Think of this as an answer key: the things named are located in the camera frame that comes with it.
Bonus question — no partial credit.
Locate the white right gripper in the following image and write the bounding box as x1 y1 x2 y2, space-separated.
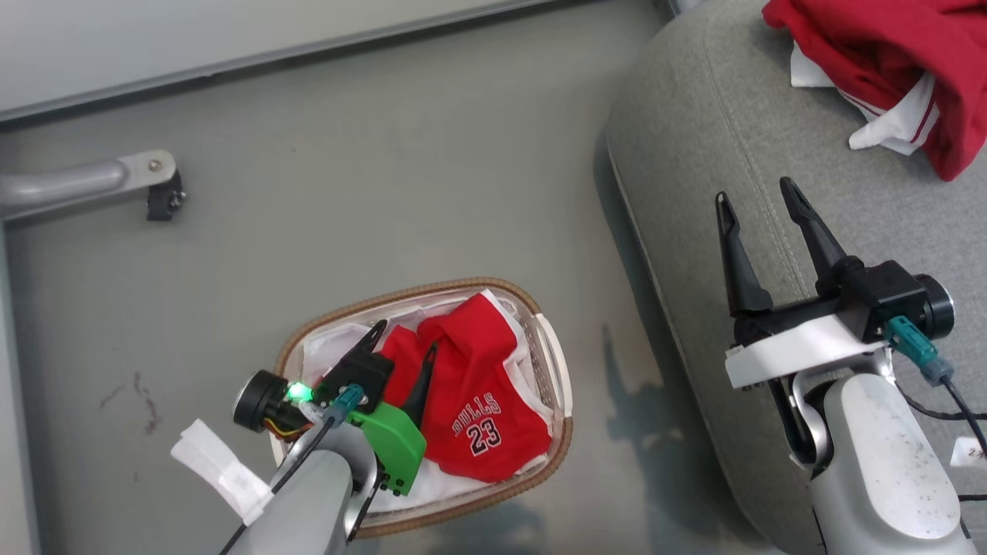
715 177 893 389

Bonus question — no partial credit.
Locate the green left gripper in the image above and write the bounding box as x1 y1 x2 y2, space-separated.
338 319 440 496

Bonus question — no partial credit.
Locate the red Bulls jersey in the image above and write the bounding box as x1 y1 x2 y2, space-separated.
378 291 555 484

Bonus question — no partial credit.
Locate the red garment with white trim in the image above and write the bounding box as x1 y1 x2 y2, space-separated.
762 0 987 183

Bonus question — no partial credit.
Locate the grey fabric sofa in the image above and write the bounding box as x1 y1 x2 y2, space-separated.
605 0 987 555

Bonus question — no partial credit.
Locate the white basket liner cloth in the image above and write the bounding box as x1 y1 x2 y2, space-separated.
289 288 558 515

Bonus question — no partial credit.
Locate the white laundry basket brown rim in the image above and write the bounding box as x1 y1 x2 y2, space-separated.
273 277 574 540

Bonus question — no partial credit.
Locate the black caster wheel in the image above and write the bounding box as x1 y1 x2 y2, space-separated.
147 170 188 224

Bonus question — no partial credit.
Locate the grey partition support leg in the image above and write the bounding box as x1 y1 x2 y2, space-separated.
0 150 177 224

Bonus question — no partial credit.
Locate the right black cable teal plug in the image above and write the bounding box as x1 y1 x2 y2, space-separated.
884 316 987 463

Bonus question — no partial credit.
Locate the white paper cable tag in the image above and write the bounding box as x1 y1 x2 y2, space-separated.
950 436 987 471
170 419 272 526

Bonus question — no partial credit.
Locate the thin black cable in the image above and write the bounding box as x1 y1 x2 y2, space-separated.
894 389 987 423

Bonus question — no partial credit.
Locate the grey partition bottom rail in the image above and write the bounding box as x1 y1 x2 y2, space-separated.
0 0 558 124

